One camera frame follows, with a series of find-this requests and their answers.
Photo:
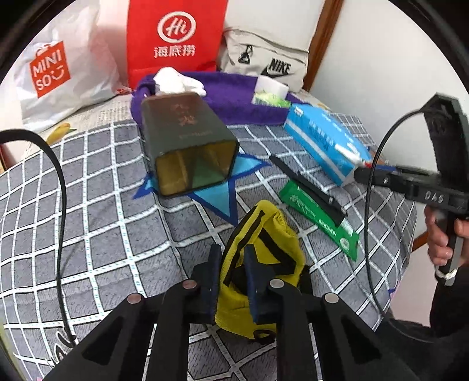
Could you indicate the white plastic shopping bag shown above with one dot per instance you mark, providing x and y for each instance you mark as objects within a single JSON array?
[{"x": 80, "y": 73}]

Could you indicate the purple towel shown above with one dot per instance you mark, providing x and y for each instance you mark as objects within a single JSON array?
[{"x": 227, "y": 99}]

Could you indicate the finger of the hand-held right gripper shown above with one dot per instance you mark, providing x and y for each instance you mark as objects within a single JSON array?
[
  {"x": 397, "y": 169},
  {"x": 373, "y": 177}
]

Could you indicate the small green tissue pack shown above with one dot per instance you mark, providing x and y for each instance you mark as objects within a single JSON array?
[{"x": 273, "y": 102}]

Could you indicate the person's dark clothing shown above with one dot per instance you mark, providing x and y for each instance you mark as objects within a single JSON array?
[{"x": 450, "y": 329}]

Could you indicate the green wet wipe packet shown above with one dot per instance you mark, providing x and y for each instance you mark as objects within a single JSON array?
[{"x": 340, "y": 240}]

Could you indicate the red paper bag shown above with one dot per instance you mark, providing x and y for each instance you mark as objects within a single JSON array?
[{"x": 146, "y": 55}]

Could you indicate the blue tissue pack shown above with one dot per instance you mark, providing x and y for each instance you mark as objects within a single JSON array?
[{"x": 322, "y": 139}]

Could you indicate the white sponge block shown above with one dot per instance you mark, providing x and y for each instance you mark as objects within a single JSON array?
[{"x": 271, "y": 86}]

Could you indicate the grey waist bag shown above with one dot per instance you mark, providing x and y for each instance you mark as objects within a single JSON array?
[{"x": 256, "y": 55}]

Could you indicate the yellow mesh pouch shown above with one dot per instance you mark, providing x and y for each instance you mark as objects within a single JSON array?
[{"x": 263, "y": 238}]

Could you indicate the person's right hand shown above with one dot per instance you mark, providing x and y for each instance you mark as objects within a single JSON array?
[{"x": 438, "y": 238}]

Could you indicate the brown wooden door frame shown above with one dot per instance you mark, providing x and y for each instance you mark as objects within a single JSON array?
[{"x": 322, "y": 36}]

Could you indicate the dark green tin box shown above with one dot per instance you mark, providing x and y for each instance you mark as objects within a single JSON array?
[{"x": 176, "y": 124}]

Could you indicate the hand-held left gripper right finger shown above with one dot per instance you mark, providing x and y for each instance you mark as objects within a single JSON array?
[{"x": 256, "y": 285}]

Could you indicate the white glove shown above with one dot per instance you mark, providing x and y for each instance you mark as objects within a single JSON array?
[{"x": 176, "y": 80}]

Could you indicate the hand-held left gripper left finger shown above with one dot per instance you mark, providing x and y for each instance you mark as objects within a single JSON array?
[{"x": 214, "y": 282}]

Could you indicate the grey checked blanket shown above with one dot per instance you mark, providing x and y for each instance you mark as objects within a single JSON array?
[{"x": 110, "y": 227}]

